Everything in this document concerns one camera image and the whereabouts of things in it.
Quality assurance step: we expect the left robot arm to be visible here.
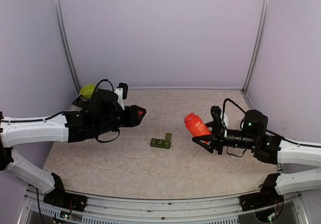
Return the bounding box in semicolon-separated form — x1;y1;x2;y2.
1;87;146;206

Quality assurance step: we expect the red pill bottle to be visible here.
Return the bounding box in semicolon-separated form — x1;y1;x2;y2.
184;113;212;137

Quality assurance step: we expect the aluminium frame post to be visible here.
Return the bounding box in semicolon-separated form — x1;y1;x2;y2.
53;0;81;94
242;0;270;95

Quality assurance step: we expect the black square tray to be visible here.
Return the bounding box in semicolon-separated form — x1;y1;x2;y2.
72;88;111;108

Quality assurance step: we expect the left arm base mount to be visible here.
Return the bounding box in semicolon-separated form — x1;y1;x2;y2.
43;192;87;212

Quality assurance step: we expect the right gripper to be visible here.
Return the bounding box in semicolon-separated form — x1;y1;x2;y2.
193;120;259;155

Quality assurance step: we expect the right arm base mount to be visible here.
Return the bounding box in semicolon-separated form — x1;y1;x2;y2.
239;192;284;212

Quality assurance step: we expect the right aluminium frame post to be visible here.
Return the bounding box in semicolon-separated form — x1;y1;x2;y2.
242;0;270;95

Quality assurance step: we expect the front aluminium rail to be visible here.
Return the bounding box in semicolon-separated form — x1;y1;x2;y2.
16;186;311;223

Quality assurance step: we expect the left aluminium frame post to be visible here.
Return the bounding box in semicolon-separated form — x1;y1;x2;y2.
53;0;81;94

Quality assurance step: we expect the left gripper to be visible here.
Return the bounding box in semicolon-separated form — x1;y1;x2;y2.
95;104;145;136

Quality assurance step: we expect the lime green bowl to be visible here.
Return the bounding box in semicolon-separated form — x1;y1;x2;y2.
80;84;96;99

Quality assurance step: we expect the green pill organizer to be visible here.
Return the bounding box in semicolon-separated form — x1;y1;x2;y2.
149;133;172;149

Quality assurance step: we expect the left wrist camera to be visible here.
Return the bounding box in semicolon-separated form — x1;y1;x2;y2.
114;82;128;110

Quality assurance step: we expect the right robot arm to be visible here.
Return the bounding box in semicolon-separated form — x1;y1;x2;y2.
192;107;320;206

